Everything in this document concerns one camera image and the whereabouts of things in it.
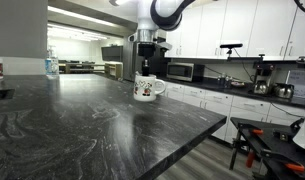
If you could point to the small jars on counter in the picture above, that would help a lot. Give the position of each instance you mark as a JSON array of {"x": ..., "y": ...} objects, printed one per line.
[{"x": 224, "y": 80}]

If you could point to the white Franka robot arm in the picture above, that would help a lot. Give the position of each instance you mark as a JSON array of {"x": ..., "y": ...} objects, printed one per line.
[{"x": 158, "y": 13}]

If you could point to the wooden side table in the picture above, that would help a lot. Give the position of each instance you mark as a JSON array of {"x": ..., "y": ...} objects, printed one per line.
[{"x": 92, "y": 68}]

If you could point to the white upper kitchen cabinets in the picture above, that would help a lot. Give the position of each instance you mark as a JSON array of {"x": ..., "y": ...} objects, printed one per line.
[{"x": 265, "y": 30}]

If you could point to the black folding workbench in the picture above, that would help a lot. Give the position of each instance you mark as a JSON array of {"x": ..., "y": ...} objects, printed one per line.
[{"x": 272, "y": 146}]

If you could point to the white kitchen cabinets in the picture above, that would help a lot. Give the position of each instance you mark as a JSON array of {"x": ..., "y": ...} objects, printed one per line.
[
  {"x": 225, "y": 105},
  {"x": 265, "y": 30}
]

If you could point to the clear plastic water bottle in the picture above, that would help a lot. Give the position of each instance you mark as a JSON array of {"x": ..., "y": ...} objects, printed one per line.
[{"x": 52, "y": 65}]

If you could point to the white spoon in mug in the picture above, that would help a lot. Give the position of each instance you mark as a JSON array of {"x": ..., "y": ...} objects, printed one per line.
[{"x": 137, "y": 73}]

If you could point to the black coffee maker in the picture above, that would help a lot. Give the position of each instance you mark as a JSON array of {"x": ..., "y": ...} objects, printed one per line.
[{"x": 262, "y": 78}]

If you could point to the white framed sign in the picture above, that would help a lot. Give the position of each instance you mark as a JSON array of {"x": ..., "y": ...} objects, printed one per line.
[{"x": 300, "y": 83}]

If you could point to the black wall television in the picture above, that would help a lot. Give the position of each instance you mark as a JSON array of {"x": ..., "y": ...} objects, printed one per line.
[{"x": 112, "y": 53}]

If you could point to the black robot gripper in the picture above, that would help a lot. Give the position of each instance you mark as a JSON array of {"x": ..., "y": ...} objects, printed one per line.
[{"x": 147, "y": 49}]

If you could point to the white cartoon print mug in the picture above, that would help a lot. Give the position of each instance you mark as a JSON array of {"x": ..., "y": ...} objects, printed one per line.
[{"x": 145, "y": 89}]

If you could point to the stainless steel microwave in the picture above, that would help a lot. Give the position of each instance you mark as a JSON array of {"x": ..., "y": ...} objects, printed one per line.
[{"x": 183, "y": 71}]

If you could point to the white lower kitchen cabinets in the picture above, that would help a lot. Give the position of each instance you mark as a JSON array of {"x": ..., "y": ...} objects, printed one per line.
[{"x": 225, "y": 105}]

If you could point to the black camera on stand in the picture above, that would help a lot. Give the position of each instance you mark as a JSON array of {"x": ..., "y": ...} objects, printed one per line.
[{"x": 230, "y": 46}]

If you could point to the stainless steel refrigerator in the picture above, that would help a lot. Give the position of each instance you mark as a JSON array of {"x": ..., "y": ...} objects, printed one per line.
[{"x": 130, "y": 63}]

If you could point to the silver coffee carafe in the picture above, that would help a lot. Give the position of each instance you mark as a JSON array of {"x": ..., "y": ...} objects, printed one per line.
[{"x": 283, "y": 90}]

